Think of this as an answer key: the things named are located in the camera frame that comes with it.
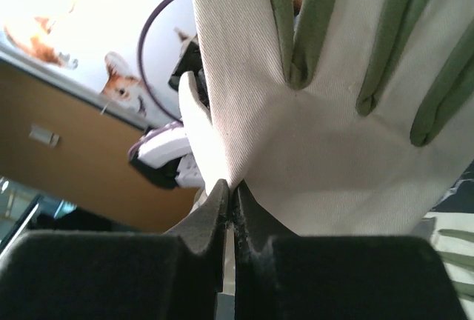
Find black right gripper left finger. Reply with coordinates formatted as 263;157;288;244
1;180;229;319

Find white glove with green fingers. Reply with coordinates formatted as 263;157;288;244
178;0;473;235

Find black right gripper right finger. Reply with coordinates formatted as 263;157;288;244
232;184;466;319

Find white glove near right base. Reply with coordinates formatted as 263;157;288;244
423;212;473;302

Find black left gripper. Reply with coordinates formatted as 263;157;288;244
168;36;210;107

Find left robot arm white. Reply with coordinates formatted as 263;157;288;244
1;61;227;319

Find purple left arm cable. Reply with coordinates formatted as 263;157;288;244
136;0;192;121

